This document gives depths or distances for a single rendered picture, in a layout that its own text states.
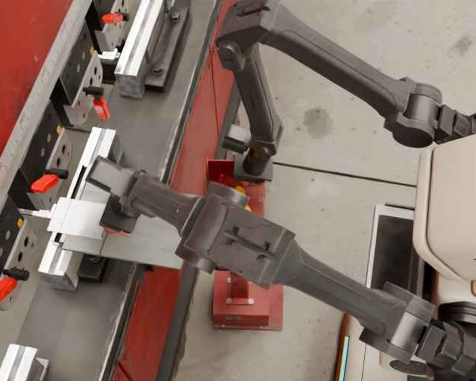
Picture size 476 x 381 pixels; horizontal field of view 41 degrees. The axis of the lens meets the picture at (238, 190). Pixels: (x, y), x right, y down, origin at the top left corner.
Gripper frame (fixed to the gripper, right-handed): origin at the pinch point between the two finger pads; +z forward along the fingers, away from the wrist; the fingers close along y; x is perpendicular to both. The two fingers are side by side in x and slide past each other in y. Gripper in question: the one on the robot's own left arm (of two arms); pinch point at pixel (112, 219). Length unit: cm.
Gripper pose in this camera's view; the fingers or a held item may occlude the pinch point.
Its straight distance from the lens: 139.9
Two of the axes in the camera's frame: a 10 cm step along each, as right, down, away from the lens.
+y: -2.1, 8.5, -4.9
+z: -4.3, 3.6, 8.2
